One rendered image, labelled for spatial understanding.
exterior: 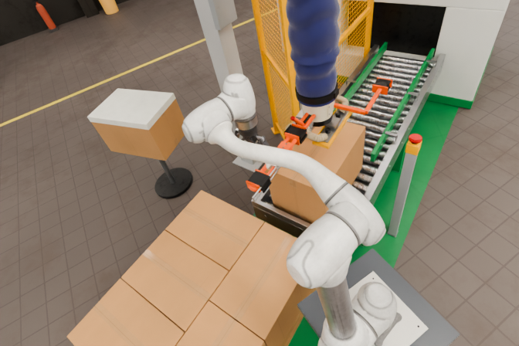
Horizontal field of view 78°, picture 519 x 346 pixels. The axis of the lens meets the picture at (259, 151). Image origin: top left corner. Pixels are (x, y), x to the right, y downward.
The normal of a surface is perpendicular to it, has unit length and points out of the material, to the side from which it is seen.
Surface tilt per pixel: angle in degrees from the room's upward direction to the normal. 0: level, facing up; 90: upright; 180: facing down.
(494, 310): 0
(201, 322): 0
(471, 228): 0
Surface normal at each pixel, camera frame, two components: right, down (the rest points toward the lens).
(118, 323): -0.16, -0.70
